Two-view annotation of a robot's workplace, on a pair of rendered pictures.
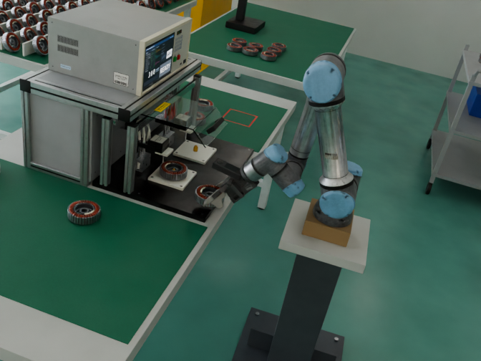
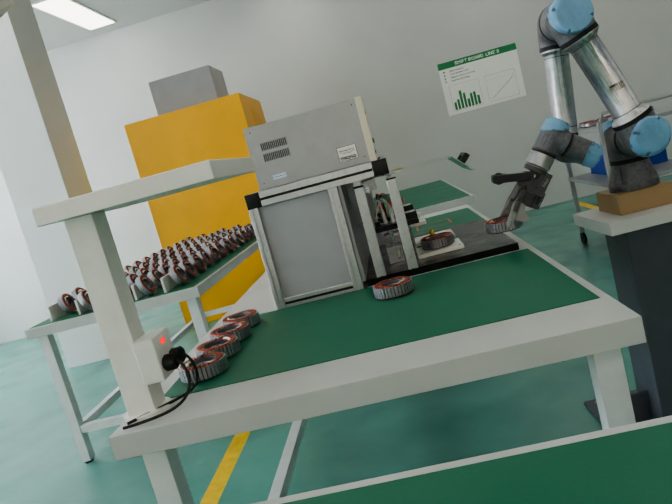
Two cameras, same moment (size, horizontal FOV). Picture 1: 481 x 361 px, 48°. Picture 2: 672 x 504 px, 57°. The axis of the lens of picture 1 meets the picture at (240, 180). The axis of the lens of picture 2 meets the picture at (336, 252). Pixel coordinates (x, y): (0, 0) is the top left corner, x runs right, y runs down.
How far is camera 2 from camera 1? 112 cm
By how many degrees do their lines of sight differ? 23
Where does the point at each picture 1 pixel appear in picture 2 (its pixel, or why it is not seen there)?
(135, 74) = (362, 138)
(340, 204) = (657, 129)
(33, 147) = (281, 278)
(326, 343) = not seen: outside the picture
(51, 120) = (294, 229)
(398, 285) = not seen: outside the picture
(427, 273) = not seen: outside the picture
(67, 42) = (273, 146)
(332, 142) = (611, 70)
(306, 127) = (563, 94)
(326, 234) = (648, 198)
